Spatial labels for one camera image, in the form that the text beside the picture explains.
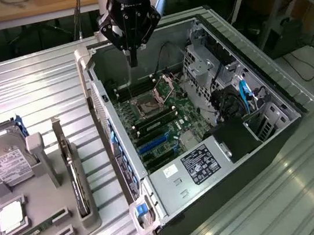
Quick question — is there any blue case latch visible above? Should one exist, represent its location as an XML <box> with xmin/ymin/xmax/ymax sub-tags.
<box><xmin>134</xmin><ymin>203</ymin><xmax>147</xmax><ymax>215</ymax></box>

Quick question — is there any silver drive cage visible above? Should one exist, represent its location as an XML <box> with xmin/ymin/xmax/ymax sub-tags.
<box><xmin>178</xmin><ymin>37</ymin><xmax>250</xmax><ymax>116</ymax></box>

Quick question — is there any loose green RAM stick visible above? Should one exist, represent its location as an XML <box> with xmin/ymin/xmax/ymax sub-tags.
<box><xmin>12</xmin><ymin>214</ymin><xmax>65</xmax><ymax>235</ymax></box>

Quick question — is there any wooden desk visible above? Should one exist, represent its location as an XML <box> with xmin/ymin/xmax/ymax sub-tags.
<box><xmin>0</xmin><ymin>0</ymin><xmax>314</xmax><ymax>58</ymax></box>

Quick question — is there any grey parts rack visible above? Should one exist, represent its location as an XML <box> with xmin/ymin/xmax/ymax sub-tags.
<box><xmin>0</xmin><ymin>115</ymin><xmax>104</xmax><ymax>235</ymax></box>

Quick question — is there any open black PC case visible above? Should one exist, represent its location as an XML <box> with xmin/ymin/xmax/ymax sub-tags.
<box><xmin>70</xmin><ymin>0</ymin><xmax>314</xmax><ymax>235</ymax></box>

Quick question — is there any black equipment box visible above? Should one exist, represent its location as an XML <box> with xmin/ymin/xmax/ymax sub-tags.
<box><xmin>260</xmin><ymin>14</ymin><xmax>314</xmax><ymax>61</ymax></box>

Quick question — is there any green motherboard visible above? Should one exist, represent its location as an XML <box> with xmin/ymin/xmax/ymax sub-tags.
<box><xmin>107</xmin><ymin>63</ymin><xmax>222</xmax><ymax>178</ymax></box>

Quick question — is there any silver hard disk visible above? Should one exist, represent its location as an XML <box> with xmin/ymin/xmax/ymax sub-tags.
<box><xmin>0</xmin><ymin>125</ymin><xmax>38</xmax><ymax>189</ymax></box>

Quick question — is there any graphics card with metal bracket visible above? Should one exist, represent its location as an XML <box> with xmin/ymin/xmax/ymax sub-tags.
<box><xmin>50</xmin><ymin>112</ymin><xmax>92</xmax><ymax>219</ymax></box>

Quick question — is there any black wire bundle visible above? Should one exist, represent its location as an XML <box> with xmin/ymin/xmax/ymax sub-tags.
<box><xmin>210</xmin><ymin>86</ymin><xmax>246</xmax><ymax>122</ymax></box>

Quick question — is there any installed green RAM stick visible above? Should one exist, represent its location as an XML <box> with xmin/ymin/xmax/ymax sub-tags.
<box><xmin>135</xmin><ymin>111</ymin><xmax>180</xmax><ymax>134</ymax></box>

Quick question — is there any blue expansion slot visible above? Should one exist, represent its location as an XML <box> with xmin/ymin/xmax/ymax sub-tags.
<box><xmin>136</xmin><ymin>135</ymin><xmax>170</xmax><ymax>155</ymax></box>

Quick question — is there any silver CPU chip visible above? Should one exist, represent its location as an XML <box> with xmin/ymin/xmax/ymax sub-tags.
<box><xmin>0</xmin><ymin>200</ymin><xmax>27</xmax><ymax>233</ymax></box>

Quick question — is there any blue data wire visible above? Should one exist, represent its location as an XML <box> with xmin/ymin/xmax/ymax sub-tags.
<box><xmin>238</xmin><ymin>78</ymin><xmax>263</xmax><ymax>118</ymax></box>

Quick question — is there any metal socket cover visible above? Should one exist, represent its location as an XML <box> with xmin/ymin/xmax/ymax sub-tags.
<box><xmin>151</xmin><ymin>72</ymin><xmax>180</xmax><ymax>101</ymax></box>

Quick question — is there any CPU socket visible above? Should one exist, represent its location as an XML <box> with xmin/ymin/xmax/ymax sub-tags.
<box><xmin>135</xmin><ymin>94</ymin><xmax>160</xmax><ymax>118</ymax></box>

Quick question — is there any blue disk caddy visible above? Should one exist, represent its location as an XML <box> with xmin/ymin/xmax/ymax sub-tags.
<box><xmin>0</xmin><ymin>113</ymin><xmax>31</xmax><ymax>144</ymax></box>

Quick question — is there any silver disk bay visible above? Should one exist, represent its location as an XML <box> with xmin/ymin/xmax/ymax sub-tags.
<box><xmin>242</xmin><ymin>98</ymin><xmax>295</xmax><ymax>145</ymax></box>

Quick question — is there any grey power supply unit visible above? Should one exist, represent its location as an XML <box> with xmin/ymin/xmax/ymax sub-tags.
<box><xmin>145</xmin><ymin>139</ymin><xmax>240</xmax><ymax>221</ymax></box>

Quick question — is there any black looped cable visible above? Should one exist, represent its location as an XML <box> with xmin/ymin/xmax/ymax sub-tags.
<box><xmin>154</xmin><ymin>39</ymin><xmax>189</xmax><ymax>75</ymax></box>

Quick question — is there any black plastic shroud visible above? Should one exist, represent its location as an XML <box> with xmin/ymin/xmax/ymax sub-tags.
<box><xmin>200</xmin><ymin>113</ymin><xmax>265</xmax><ymax>167</ymax></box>

